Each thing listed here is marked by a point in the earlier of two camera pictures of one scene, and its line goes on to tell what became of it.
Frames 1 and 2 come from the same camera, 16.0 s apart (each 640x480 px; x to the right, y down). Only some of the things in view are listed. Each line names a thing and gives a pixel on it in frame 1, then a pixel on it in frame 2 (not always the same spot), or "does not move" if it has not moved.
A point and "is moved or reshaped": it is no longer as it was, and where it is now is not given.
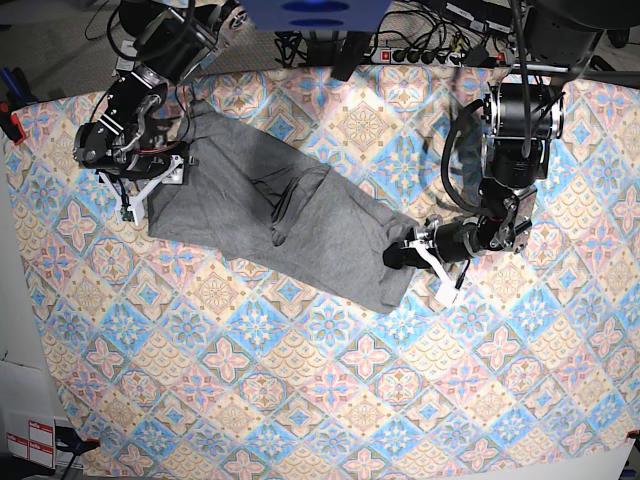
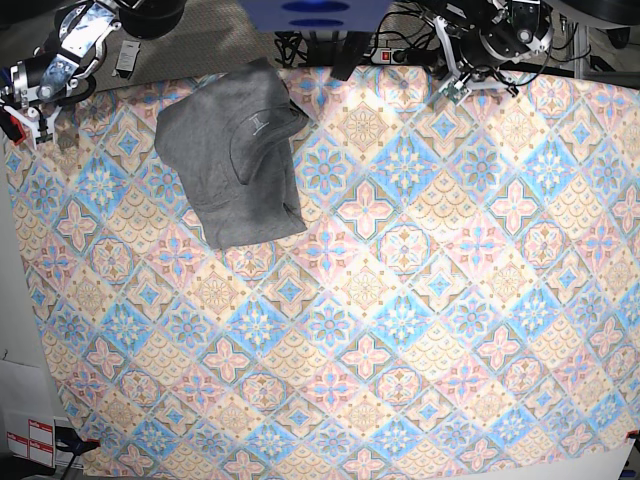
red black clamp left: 11,124 does not move
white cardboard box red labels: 27,420 does not move
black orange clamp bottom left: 68,440 does not move
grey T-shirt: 240,192 is moved or reshaped
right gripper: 454,241 to 521,34
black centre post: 350,54 does not move
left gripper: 146,157 to 52,78
